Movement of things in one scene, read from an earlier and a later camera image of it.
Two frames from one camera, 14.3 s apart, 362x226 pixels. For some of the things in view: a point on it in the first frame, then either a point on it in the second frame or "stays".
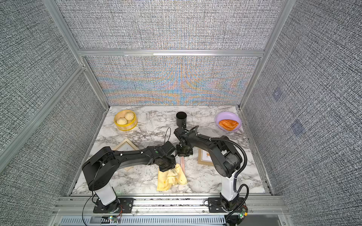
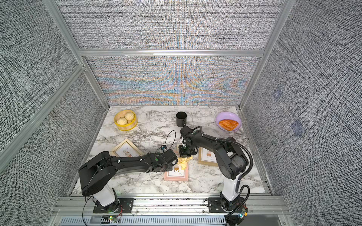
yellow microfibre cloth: (167, 179) → (183, 161)
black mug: (181, 119) stays
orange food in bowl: (228, 124) stays
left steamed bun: (121, 121) stays
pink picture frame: (183, 165) → (177, 174)
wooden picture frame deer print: (204, 157) stays
